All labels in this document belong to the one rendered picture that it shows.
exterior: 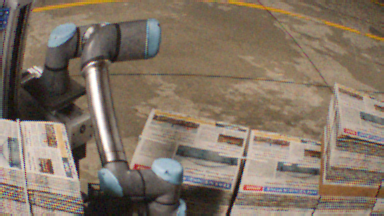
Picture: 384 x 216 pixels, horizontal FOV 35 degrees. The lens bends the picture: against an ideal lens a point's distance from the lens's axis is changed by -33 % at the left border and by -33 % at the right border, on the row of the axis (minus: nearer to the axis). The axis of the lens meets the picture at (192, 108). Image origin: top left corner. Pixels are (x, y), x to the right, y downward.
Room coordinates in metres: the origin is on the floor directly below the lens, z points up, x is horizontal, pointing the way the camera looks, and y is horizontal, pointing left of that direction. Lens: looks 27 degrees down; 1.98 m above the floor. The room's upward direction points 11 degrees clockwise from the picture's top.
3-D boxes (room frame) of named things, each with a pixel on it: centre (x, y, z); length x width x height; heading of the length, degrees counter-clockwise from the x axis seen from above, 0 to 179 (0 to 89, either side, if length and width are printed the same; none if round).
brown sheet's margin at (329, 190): (2.01, -0.58, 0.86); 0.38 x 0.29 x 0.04; 178
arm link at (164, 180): (1.69, 0.04, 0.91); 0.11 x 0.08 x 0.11; 120
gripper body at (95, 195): (1.65, 0.18, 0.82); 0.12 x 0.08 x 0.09; 109
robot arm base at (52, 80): (2.26, 0.49, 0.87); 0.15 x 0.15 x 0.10
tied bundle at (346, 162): (2.01, -0.58, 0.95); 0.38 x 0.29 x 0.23; 178
